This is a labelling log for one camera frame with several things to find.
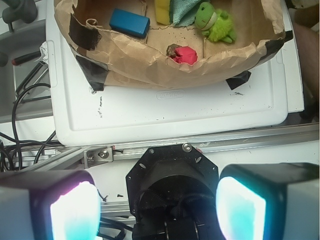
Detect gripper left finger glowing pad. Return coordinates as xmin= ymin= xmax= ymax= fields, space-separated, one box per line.
xmin=0 ymin=170 xmax=101 ymax=240

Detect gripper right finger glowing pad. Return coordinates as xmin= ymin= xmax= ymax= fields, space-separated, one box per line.
xmin=215 ymin=162 xmax=320 ymax=240

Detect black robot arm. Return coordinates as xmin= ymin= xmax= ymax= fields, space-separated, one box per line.
xmin=0 ymin=145 xmax=320 ymax=240

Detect brown rock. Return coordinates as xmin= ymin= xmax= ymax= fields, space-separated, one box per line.
xmin=166 ymin=43 xmax=181 ymax=59

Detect red crumpled cloth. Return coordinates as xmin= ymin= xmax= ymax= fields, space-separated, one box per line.
xmin=171 ymin=46 xmax=198 ymax=66

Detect green plush frog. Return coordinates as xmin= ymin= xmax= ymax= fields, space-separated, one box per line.
xmin=194 ymin=1 xmax=237 ymax=44

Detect brown paper bag tray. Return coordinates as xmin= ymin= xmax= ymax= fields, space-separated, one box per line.
xmin=54 ymin=0 xmax=293 ymax=89

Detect grey clamp stand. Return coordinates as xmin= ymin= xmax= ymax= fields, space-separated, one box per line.
xmin=2 ymin=0 xmax=38 ymax=33

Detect blue rectangular block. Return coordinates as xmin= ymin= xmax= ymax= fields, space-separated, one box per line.
xmin=109 ymin=8 xmax=150 ymax=39

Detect teal cloth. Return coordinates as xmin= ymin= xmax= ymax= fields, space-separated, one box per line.
xmin=169 ymin=0 xmax=208 ymax=27

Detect yellow sponge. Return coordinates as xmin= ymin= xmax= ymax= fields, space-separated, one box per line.
xmin=154 ymin=0 xmax=172 ymax=26

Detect aluminium frame rail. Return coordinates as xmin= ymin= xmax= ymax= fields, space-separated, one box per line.
xmin=22 ymin=122 xmax=320 ymax=171

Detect black cable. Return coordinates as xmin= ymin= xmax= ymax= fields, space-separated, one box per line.
xmin=0 ymin=83 xmax=59 ymax=171

